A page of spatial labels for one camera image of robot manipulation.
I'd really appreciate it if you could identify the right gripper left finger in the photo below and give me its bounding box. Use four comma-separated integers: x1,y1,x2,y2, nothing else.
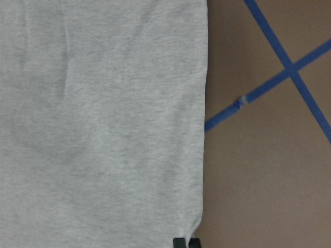
173,238,186,248

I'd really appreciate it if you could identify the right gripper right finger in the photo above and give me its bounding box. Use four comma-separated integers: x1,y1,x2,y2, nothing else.
188,238,201,248

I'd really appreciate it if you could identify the grey cartoon print t-shirt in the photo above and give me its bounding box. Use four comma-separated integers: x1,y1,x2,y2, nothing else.
1,1,208,247

